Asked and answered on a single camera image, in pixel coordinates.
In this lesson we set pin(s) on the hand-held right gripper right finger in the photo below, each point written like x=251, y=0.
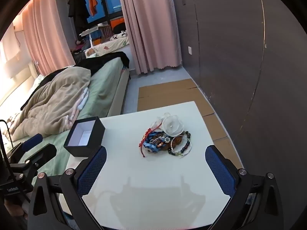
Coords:
x=219, y=170

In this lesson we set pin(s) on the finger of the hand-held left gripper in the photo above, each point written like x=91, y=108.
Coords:
x=33, y=140
x=45, y=152

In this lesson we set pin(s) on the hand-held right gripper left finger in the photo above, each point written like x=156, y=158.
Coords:
x=92, y=170

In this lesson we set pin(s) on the silver bangle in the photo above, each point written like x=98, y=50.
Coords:
x=190, y=146

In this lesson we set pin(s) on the black jewelry box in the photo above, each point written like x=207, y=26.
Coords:
x=98, y=130

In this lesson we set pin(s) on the white fabric flower hair accessory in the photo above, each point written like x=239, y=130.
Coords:
x=171, y=125

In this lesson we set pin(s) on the beige blanket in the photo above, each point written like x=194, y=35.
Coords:
x=55, y=95

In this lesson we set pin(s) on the white and pink cloth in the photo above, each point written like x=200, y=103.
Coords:
x=80, y=103

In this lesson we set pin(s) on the bed with green sheet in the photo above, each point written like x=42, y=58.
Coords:
x=105, y=81

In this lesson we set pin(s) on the brown cardboard sheet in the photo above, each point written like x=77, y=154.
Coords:
x=168, y=93

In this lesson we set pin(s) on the black cloth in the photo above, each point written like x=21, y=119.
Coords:
x=96, y=63

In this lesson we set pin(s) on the pink curtain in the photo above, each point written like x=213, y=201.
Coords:
x=148, y=28
x=48, y=33

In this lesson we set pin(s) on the printed blanket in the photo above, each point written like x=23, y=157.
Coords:
x=112, y=44

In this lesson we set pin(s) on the black hanging clothes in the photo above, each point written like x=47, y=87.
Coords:
x=78, y=9

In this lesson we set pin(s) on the window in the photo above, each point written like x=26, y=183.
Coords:
x=110, y=2

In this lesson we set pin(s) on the white wall socket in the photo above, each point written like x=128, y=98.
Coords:
x=190, y=50

